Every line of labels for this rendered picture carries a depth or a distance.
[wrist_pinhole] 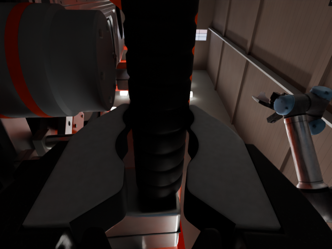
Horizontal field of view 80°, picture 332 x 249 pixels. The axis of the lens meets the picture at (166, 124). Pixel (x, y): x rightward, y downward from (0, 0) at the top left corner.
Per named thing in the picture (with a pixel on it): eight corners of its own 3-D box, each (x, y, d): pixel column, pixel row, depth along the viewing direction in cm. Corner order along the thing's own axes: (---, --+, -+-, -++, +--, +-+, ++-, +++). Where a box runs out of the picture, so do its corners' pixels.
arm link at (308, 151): (295, 223, 76) (267, 100, 84) (318, 217, 78) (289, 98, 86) (324, 233, 65) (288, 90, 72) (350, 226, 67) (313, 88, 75)
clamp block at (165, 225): (49, 222, 13) (68, 259, 16) (183, 213, 14) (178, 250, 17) (72, 167, 18) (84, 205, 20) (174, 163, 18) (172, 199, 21)
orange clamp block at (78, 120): (41, 130, 51) (57, 136, 60) (73, 130, 52) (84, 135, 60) (43, 104, 52) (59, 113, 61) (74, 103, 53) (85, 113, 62)
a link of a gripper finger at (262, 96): (255, 88, 107) (272, 94, 102) (251, 98, 110) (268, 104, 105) (253, 89, 105) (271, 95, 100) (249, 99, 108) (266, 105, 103)
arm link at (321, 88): (316, 94, 74) (305, 119, 79) (341, 91, 76) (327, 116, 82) (300, 86, 80) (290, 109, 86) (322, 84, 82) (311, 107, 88)
